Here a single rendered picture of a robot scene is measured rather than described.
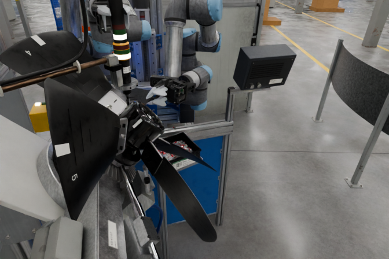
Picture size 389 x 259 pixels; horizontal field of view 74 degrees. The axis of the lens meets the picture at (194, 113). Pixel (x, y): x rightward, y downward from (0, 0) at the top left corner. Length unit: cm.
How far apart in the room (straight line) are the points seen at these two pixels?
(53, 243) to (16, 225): 29
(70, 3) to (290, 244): 189
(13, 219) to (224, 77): 253
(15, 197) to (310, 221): 189
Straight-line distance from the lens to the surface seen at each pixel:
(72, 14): 138
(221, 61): 290
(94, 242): 57
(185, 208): 71
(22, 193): 70
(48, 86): 46
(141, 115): 68
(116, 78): 74
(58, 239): 56
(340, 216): 232
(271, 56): 129
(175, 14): 116
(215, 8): 114
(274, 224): 208
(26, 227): 84
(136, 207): 65
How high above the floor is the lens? 159
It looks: 30 degrees down
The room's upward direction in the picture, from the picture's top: 1 degrees clockwise
